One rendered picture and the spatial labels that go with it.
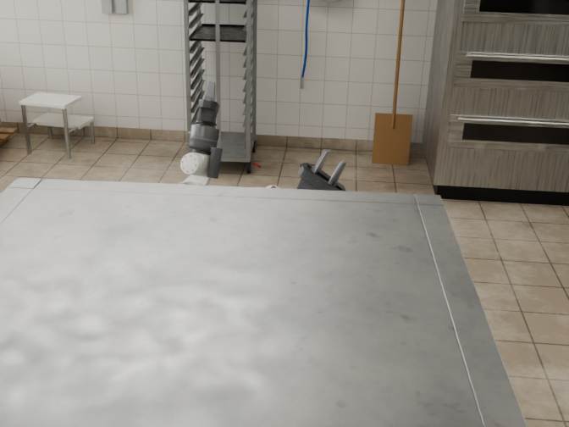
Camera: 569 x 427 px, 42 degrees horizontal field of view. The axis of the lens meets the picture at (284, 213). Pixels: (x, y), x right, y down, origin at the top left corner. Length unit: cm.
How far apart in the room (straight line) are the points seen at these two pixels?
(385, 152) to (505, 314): 232
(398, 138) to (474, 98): 102
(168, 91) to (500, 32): 281
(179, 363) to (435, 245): 30
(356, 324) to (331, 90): 570
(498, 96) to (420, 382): 483
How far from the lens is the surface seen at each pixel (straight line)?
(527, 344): 401
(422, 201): 82
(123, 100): 658
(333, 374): 53
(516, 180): 555
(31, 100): 630
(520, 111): 538
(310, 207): 78
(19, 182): 87
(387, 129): 608
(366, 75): 623
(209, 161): 228
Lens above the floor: 214
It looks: 25 degrees down
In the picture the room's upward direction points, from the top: 2 degrees clockwise
